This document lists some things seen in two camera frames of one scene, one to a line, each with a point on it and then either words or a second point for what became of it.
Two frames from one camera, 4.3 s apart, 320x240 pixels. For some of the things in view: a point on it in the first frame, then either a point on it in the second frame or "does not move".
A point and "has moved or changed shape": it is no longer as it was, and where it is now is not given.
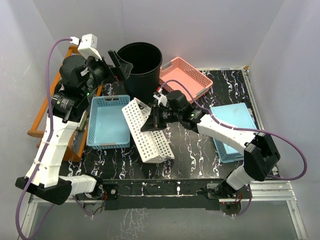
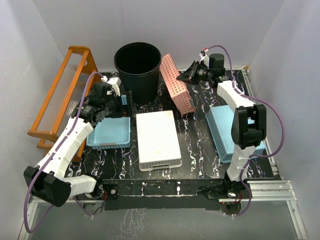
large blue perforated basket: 236,116 does not move
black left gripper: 122,68 → 126,110
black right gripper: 153,122 → 187,76
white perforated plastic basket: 153,145 has moved or changed shape
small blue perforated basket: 107,127 does not move
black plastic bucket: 147,60 does not move
